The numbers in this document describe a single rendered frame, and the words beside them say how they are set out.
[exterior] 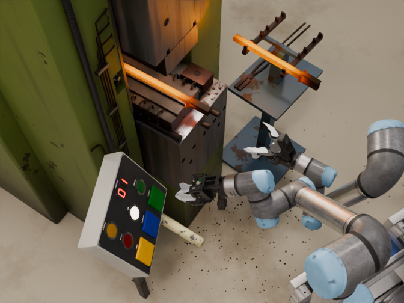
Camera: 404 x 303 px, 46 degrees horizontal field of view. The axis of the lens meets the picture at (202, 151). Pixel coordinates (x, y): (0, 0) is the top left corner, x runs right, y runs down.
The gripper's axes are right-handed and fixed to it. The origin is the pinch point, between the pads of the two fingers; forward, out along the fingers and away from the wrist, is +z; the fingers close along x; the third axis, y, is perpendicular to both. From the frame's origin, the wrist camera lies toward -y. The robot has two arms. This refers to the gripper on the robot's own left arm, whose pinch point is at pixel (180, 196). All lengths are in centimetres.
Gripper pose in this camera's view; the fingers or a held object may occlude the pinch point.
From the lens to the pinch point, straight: 167.8
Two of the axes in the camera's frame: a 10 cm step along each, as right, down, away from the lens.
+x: -1.4, 8.4, -5.2
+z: -8.6, 1.6, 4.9
